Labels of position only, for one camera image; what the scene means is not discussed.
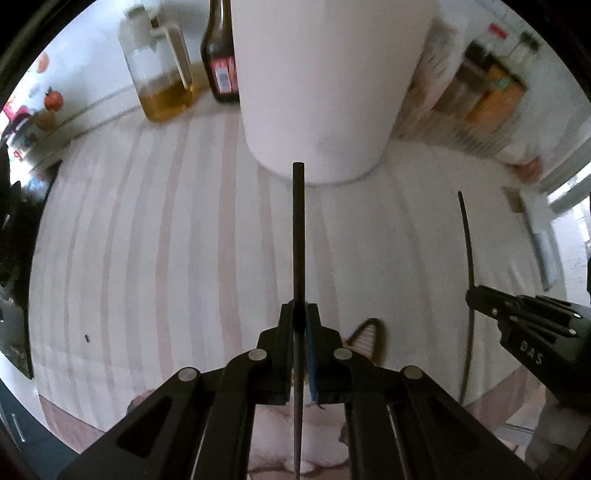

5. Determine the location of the black chopstick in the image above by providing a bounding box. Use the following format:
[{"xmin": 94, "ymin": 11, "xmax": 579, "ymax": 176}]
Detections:
[
  {"xmin": 293, "ymin": 162, "xmax": 305, "ymax": 479},
  {"xmin": 457, "ymin": 191, "xmax": 475, "ymax": 406}
]

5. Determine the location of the cat print table mat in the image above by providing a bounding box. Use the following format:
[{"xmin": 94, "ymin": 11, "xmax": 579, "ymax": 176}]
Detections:
[{"xmin": 126, "ymin": 316, "xmax": 389, "ymax": 480}]

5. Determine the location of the white plastic bag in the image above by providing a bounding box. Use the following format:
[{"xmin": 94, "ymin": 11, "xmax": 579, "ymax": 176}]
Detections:
[{"xmin": 513, "ymin": 155, "xmax": 543, "ymax": 184}]

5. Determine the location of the gas stove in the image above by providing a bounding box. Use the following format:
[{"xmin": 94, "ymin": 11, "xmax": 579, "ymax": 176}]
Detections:
[{"xmin": 1, "ymin": 144, "xmax": 59, "ymax": 379}]

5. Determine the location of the white utensil holder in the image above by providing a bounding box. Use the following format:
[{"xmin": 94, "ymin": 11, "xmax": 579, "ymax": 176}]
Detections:
[{"xmin": 231, "ymin": 1, "xmax": 439, "ymax": 185}]

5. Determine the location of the glass oil dispenser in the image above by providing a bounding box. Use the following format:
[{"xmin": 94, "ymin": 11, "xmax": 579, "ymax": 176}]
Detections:
[{"xmin": 118, "ymin": 4, "xmax": 198, "ymax": 123}]

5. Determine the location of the dark soy sauce bottle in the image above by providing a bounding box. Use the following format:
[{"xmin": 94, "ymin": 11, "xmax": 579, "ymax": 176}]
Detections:
[{"xmin": 200, "ymin": 0, "xmax": 239, "ymax": 103}]

